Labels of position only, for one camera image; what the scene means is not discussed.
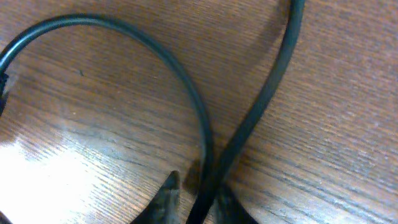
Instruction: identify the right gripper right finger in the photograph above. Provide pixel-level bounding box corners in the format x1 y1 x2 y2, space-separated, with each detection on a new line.
215 184 258 224

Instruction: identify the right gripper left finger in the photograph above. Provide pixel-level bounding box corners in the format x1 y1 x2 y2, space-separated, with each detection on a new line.
131 170 180 224

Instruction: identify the thin black USB cable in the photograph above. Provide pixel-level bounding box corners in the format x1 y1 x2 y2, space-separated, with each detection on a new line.
0 14 215 187

